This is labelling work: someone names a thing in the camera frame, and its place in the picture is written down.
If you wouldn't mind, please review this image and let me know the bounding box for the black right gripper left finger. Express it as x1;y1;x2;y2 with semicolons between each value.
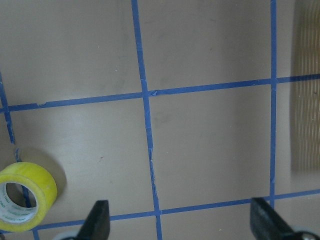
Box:
76;200;110;240

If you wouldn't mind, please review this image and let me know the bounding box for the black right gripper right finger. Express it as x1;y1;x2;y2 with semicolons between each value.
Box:
250;197;296;240

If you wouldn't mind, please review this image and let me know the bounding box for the yellow tape roll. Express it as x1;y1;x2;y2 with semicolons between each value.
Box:
0;162;58;232

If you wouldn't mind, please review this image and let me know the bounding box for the woven wicker basket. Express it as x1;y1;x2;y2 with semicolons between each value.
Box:
290;0;320;173

